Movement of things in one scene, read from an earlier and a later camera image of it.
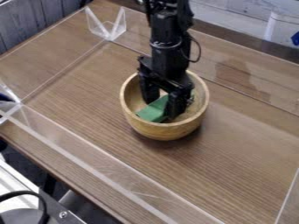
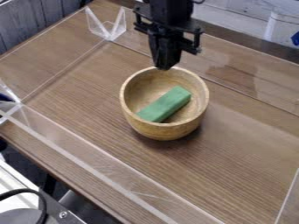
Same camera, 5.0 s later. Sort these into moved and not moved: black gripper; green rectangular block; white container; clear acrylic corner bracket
Moved: black gripper
Not moved: white container; clear acrylic corner bracket; green rectangular block
